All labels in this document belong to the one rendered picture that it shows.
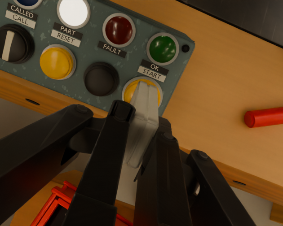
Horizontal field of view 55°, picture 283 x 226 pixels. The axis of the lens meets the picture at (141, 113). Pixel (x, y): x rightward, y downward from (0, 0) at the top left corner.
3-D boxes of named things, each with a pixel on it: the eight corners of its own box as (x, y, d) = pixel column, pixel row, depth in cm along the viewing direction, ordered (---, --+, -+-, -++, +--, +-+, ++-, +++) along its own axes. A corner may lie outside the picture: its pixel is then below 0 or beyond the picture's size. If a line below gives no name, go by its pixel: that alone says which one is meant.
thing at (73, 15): (83, 32, 20) (83, 23, 19) (55, 20, 20) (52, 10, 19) (93, 12, 21) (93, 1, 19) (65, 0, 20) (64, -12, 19)
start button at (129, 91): (152, 116, 23) (151, 122, 22) (119, 104, 22) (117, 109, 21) (166, 85, 22) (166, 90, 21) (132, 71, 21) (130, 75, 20)
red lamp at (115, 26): (127, 50, 21) (130, 42, 19) (99, 39, 20) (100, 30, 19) (135, 30, 21) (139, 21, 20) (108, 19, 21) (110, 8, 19)
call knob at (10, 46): (27, 66, 21) (20, 69, 20) (-5, 53, 21) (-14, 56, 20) (35, 34, 20) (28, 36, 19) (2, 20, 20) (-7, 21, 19)
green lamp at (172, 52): (169, 68, 21) (174, 62, 20) (143, 57, 21) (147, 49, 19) (176, 48, 21) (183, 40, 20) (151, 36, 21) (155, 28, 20)
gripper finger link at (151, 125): (146, 119, 14) (159, 125, 14) (148, 83, 20) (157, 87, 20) (125, 166, 15) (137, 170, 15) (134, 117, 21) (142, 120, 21)
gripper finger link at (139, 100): (125, 166, 15) (112, 161, 15) (133, 117, 21) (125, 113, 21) (146, 119, 14) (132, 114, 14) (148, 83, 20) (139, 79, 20)
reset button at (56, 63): (69, 81, 22) (64, 85, 21) (40, 70, 21) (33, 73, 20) (78, 53, 21) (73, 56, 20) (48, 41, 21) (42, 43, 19)
